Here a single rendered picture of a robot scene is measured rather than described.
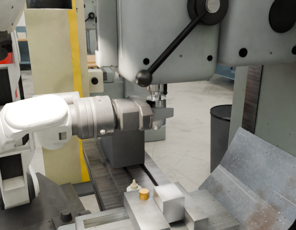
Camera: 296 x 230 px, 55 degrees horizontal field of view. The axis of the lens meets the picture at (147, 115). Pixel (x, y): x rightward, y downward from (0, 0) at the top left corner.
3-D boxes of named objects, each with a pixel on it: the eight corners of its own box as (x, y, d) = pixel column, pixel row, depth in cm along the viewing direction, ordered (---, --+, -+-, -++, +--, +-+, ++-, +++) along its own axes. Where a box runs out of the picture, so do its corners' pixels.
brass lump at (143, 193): (141, 201, 66) (140, 194, 65) (137, 196, 68) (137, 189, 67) (149, 199, 66) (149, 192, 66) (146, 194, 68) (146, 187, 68)
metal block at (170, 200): (162, 224, 63) (163, 201, 61) (153, 208, 68) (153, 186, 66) (184, 219, 64) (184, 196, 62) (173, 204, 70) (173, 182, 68)
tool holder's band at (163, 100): (156, 97, 68) (156, 93, 68) (170, 101, 65) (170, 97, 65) (141, 101, 65) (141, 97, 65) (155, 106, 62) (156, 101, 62)
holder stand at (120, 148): (112, 169, 101) (110, 116, 95) (100, 144, 121) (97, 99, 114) (144, 163, 105) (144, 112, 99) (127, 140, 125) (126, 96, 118)
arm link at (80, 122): (96, 123, 55) (33, 131, 52) (93, 148, 64) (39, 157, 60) (86, 79, 61) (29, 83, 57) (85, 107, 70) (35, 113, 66)
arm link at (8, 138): (71, 115, 54) (-7, 135, 49) (72, 138, 61) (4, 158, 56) (61, 89, 57) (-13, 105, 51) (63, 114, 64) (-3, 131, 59)
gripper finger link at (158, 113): (172, 117, 65) (146, 121, 63) (172, 104, 64) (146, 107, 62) (175, 120, 64) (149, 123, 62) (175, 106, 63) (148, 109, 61)
